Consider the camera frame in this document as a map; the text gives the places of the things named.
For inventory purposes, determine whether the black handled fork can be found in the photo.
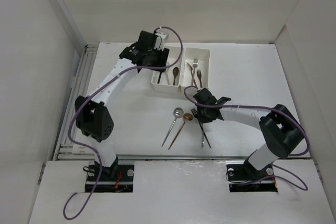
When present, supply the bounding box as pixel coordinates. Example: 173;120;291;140
191;108;212;148

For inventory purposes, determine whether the copper metal spoon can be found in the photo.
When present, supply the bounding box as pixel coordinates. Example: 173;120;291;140
168;113;194;150

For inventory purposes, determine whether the silver metal fork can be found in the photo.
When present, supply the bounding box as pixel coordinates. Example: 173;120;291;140
201;124;205;149

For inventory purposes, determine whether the silver slotted spoon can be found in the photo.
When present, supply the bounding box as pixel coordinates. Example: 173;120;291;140
161;107;184;147

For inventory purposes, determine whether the beige plastic spoon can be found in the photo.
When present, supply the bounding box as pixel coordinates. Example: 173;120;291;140
164;61;171;85

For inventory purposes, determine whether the brown wooden spoon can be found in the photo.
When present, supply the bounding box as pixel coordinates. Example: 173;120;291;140
173;67;179;85

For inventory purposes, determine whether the dark wooden fork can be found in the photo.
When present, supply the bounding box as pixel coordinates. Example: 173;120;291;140
196;69;203;88

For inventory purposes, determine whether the copper metal fork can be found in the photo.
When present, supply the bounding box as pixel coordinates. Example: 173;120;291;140
186;62;197;87

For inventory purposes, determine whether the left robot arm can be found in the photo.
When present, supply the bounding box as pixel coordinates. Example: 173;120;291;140
75;30;169;173

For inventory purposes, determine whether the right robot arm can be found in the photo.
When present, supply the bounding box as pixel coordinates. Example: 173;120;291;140
193;88;306;180

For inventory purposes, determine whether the left white plastic container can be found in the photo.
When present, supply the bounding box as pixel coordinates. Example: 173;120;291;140
151;46;182;93

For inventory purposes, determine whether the white plastic container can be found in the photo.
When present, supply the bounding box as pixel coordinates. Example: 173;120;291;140
180;47;211;93
151;46;182;93

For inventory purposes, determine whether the right white plastic container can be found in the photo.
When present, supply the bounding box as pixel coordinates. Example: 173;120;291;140
180;47;211;93

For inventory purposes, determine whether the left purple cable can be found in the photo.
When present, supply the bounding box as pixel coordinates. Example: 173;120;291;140
63;26;184;221

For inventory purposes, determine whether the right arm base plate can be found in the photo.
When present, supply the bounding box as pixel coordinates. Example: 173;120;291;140
225;162;278;193

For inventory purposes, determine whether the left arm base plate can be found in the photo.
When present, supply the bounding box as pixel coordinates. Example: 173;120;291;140
82;162;134;193

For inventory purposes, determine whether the aluminium side rail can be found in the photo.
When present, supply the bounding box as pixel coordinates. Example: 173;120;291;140
50;44;98;161

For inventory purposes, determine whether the aluminium front rail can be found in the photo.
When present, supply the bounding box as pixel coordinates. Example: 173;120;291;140
52;152;247;161

